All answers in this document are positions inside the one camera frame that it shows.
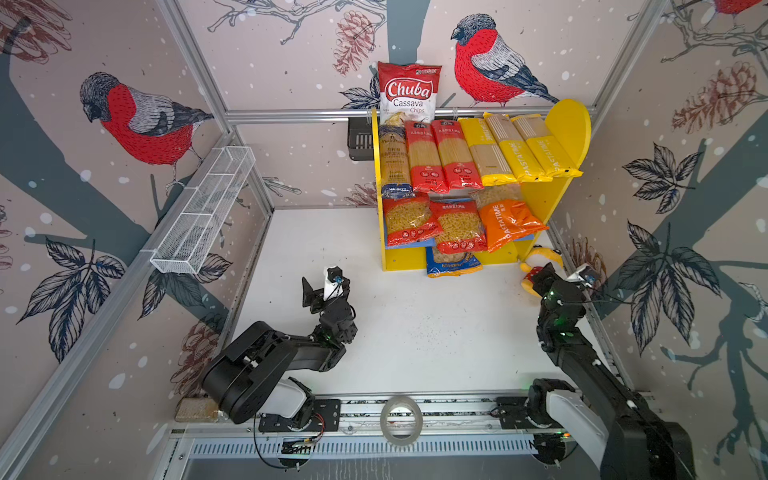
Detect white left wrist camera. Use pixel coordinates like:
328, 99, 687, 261
322, 266, 350, 301

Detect blue gold spaghetti pack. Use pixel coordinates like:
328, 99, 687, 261
379, 124, 414, 200

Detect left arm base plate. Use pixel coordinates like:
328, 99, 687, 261
258, 399, 341, 433

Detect black wall-mounted basket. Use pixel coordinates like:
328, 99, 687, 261
347, 117, 374, 161

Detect orange Pastatime pasta bag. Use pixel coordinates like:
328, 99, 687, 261
470, 183, 548, 253

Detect yellow spaghetti pack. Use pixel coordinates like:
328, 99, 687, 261
459, 118, 518, 187

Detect clear tape roll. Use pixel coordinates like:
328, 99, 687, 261
379, 395, 424, 448

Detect red fusilli bag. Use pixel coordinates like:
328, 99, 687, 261
430, 198, 488, 255
383, 193, 443, 247

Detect yellow Pastatime pack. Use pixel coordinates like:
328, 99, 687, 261
484, 113, 553, 183
511, 114, 583, 178

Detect blue macaroni pasta bag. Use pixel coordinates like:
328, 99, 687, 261
426, 247, 483, 278

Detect red Chuba cassava chips bag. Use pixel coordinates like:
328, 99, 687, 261
378, 62, 442, 126

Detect yellow red plush toy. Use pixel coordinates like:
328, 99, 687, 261
520, 245, 565, 297

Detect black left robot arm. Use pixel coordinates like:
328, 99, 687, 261
200, 266, 358, 429

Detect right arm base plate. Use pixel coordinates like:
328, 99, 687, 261
490, 396, 566, 432

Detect red spaghetti pack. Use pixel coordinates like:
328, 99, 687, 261
405, 120, 449, 194
431, 119, 483, 190

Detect white wire mesh basket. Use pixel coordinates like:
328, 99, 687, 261
150, 146, 255, 275

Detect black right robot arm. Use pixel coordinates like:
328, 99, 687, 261
530, 263, 696, 479

